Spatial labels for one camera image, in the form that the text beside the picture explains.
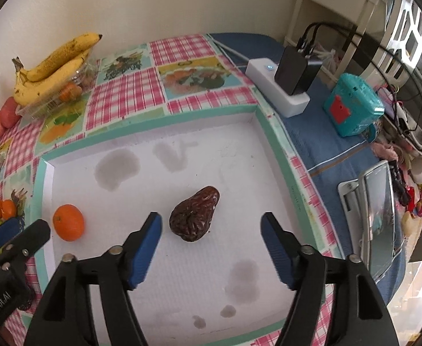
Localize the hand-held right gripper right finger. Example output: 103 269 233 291
260 212 400 346

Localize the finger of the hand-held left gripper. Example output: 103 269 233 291
0 217 26 258
0 219 51 278

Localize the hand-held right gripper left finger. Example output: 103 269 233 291
24 212 163 346

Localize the dark brown avocado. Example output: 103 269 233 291
169 186 220 242

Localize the white tray with teal rim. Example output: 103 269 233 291
34 110 332 346

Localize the blue tablecloth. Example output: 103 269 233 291
211 33 402 305

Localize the white power strip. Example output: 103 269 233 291
246 58 311 118

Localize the colourful trinket pile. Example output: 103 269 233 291
371 140 422 238

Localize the clear plastic fruit container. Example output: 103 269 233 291
16 58 101 119

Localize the pink checkered fruit tablecloth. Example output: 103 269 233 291
0 33 341 346

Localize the teal device with red label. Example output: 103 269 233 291
323 73 385 138

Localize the yellow banana bunch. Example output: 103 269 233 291
12 32 103 108

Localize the black charger adapter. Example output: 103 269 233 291
274 46 323 96

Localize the white lattice panel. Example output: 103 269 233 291
371 0 422 91

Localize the white cable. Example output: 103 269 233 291
214 40 249 67

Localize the black charger cable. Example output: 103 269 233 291
297 22 422 145

